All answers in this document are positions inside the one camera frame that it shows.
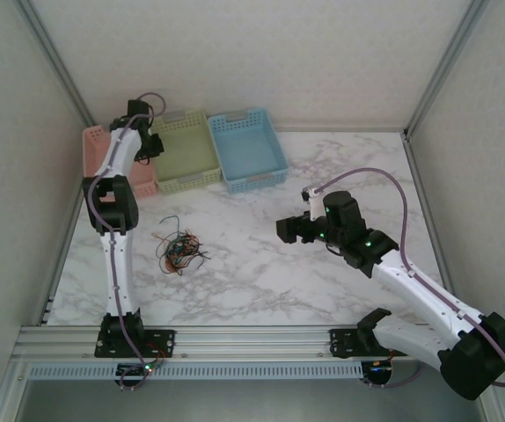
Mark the aluminium table edge strip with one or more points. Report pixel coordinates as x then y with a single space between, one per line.
367 129

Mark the green plastic basket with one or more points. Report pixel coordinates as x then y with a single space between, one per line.
186 149

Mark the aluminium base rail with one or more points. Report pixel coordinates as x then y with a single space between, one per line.
252 343

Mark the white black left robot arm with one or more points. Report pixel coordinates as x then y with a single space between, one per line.
118 281

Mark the aluminium table side rail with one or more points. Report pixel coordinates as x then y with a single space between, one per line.
429 220
52 294

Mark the control board with LED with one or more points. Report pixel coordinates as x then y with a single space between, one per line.
140 370
378 371

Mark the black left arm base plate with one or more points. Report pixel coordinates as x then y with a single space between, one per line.
164 340

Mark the pink plastic basket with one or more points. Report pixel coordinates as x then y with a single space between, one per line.
93 151

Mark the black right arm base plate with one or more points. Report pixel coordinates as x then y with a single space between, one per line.
342 343

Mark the blue plastic basket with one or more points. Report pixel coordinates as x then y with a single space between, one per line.
248 149

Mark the aluminium frame post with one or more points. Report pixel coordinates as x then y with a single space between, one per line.
59 61
445 61

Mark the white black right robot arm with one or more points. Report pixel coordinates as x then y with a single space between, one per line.
415 281

